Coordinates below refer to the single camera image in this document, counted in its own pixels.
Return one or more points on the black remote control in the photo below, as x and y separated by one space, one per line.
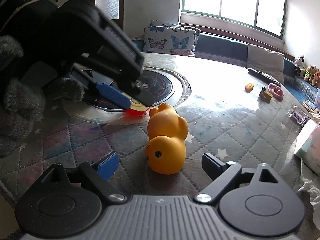
265 77

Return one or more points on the green framed window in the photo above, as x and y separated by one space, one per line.
225 0

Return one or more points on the clear plastic storage container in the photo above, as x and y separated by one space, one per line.
311 106

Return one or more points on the dark blue bench sofa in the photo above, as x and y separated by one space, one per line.
220 47

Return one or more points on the black and white plush cow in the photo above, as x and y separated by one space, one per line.
299 63

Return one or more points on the white tissue pack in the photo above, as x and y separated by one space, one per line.
310 150

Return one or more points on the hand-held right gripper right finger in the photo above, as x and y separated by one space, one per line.
212 166

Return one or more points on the large butterfly print pillow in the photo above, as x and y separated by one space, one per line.
165 41

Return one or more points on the large orange rubber duck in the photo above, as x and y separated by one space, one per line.
165 150

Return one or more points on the red toy drum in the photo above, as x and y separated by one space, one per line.
136 112

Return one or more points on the pink toy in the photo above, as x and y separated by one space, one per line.
276 91

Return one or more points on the crumpled white plastic bag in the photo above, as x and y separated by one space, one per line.
310 187

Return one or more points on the small butterfly print pillow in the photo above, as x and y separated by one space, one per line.
160 24

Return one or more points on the white cushion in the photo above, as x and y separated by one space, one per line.
265 62

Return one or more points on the light blue sofa blanket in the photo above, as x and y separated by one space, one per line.
138 45

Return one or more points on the round black cooktop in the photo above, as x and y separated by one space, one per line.
160 82

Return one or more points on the brown wooden door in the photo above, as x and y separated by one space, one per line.
107 0

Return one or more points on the person's left hand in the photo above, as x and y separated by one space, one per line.
20 110

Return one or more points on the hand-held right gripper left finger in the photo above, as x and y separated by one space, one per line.
108 166

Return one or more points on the small yellow toy block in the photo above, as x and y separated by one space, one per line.
249 87

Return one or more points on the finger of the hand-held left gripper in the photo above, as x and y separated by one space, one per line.
145 97
112 95

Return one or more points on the yellow toy car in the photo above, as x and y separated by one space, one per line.
266 95

